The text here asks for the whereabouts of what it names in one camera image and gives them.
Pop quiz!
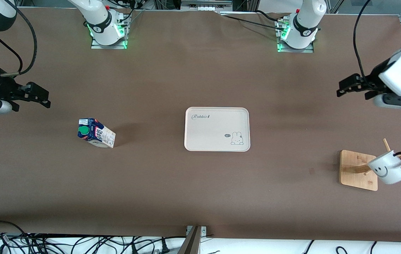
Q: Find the white mug with black handle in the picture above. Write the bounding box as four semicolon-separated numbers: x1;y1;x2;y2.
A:
367;150;401;185

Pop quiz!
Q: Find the blue white milk carton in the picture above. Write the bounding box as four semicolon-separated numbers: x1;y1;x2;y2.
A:
78;118;116;149

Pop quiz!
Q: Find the wooden mug tree rack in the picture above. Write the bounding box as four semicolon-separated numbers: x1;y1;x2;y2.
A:
340;138;401;191

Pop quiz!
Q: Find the cream tray with rabbit print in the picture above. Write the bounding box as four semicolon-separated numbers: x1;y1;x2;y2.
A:
184;107;251;152

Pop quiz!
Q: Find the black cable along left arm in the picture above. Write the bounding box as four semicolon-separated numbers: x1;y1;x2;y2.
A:
353;0;374;83

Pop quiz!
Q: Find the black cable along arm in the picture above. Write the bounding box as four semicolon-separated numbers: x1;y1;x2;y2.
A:
353;0;374;83
0;6;38;76

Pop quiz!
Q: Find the black cable along right arm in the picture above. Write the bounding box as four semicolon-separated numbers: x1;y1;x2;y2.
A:
0;6;38;76

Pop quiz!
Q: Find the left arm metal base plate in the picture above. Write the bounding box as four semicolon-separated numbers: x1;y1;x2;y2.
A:
277;35;314;53

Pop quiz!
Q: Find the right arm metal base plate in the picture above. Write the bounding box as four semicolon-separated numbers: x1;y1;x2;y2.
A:
91;35;128;49

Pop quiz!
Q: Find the short black base cable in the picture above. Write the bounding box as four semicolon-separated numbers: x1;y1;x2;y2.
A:
255;10;285;23

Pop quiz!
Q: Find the long black base cable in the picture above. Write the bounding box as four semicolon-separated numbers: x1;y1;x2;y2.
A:
222;14;286;31

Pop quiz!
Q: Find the black long floor cable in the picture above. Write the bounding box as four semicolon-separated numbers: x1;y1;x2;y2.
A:
28;233;187;244

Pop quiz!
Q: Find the black plug cable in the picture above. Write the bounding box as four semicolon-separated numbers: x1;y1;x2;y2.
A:
158;237;171;254

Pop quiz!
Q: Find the silver metal bracket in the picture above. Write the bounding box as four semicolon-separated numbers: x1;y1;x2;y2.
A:
186;226;207;236

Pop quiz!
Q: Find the dark metal post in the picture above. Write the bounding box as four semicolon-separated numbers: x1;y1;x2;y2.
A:
178;226;203;254

